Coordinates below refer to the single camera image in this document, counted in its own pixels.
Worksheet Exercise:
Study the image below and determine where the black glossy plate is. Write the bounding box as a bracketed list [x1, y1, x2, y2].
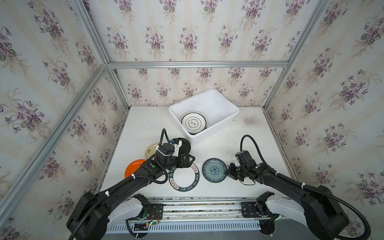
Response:
[175, 138, 191, 155]

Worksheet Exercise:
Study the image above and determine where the green Hao Wei plate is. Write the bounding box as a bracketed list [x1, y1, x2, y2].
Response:
[169, 164, 200, 192]

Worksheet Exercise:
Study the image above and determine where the blue floral small plate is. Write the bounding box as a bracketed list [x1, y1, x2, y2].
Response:
[202, 158, 228, 183]

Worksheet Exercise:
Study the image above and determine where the beige plate with calligraphy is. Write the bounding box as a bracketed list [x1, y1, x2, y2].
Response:
[145, 143, 159, 160]

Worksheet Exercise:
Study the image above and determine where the white plate with quatrefoil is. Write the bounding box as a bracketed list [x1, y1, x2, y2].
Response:
[181, 112, 207, 135]

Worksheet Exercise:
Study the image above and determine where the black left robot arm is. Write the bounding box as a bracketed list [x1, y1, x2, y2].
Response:
[66, 129, 195, 240]

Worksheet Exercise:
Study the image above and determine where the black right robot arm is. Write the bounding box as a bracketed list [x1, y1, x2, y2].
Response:
[226, 147, 372, 240]

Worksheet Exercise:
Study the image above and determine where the white plastic bin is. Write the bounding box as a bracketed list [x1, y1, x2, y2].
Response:
[169, 89, 240, 144]

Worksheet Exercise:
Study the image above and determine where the orange plate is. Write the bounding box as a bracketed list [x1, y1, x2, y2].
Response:
[124, 159, 146, 178]

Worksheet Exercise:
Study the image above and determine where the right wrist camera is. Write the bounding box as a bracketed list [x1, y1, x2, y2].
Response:
[234, 156, 241, 167]

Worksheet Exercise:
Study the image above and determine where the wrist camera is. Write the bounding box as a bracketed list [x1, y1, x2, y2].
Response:
[171, 139, 183, 157]
[234, 156, 241, 167]

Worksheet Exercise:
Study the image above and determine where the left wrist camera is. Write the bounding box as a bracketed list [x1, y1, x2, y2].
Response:
[171, 139, 183, 157]

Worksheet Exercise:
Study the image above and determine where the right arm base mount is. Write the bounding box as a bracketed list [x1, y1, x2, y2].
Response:
[241, 192, 280, 236]

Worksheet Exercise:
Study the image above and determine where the aluminium rail base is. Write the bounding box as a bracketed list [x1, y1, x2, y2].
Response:
[74, 196, 328, 235]

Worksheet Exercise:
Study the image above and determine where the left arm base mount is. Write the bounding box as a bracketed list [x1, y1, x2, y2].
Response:
[121, 194, 164, 240]

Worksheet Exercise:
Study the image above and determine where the aluminium frame post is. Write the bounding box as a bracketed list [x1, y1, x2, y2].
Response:
[106, 62, 131, 112]

